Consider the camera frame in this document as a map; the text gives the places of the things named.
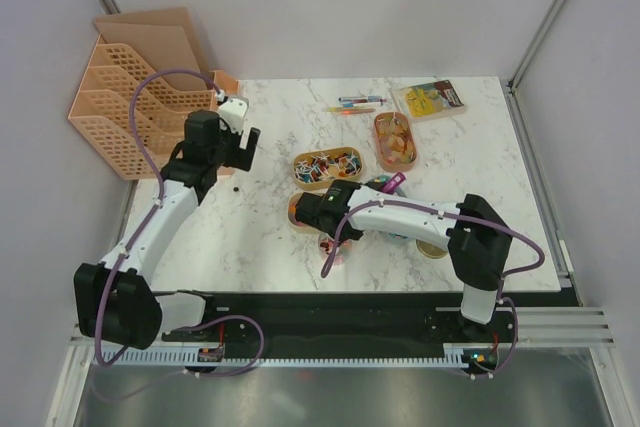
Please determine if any orange pen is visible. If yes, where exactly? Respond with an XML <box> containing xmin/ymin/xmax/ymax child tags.
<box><xmin>325</xmin><ymin>103</ymin><xmax>382</xmax><ymax>116</ymax></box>

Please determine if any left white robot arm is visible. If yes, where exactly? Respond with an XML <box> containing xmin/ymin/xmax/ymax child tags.
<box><xmin>73</xmin><ymin>97</ymin><xmax>260</xmax><ymax>350</ymax></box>

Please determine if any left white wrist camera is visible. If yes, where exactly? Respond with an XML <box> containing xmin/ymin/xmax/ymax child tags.
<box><xmin>217</xmin><ymin>95</ymin><xmax>249</xmax><ymax>134</ymax></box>

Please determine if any tan tray of lollipops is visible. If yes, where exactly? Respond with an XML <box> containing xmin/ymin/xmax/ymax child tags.
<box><xmin>292</xmin><ymin>146</ymin><xmax>364</xmax><ymax>191</ymax></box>

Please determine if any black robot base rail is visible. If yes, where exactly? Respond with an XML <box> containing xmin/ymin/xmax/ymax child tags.
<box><xmin>149</xmin><ymin>289</ymin><xmax>581</xmax><ymax>361</ymax></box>

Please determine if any gold round jar lid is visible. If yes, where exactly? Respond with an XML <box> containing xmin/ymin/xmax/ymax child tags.
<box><xmin>416</xmin><ymin>240</ymin><xmax>449</xmax><ymax>260</ymax></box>

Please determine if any tan tray of star gummies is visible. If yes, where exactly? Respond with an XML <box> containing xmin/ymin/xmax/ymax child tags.
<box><xmin>287</xmin><ymin>191</ymin><xmax>318</xmax><ymax>234</ymax></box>

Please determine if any magenta plastic scoop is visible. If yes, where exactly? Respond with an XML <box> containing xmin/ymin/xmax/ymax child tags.
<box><xmin>373</xmin><ymin>172</ymin><xmax>406</xmax><ymax>194</ymax></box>

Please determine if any blue tray of pastel candies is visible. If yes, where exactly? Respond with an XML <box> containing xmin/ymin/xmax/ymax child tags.
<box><xmin>366</xmin><ymin>175</ymin><xmax>410</xmax><ymax>245</ymax></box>

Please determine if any white slotted cable duct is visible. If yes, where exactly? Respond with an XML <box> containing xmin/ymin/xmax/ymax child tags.
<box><xmin>115</xmin><ymin>342</ymin><xmax>497</xmax><ymax>368</ymax></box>

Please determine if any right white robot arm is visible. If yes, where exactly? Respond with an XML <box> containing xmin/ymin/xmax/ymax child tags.
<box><xmin>295</xmin><ymin>180</ymin><xmax>513</xmax><ymax>341</ymax></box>

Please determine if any yellow picture book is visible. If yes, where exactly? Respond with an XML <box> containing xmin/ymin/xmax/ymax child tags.
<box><xmin>390</xmin><ymin>80</ymin><xmax>467</xmax><ymax>122</ymax></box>

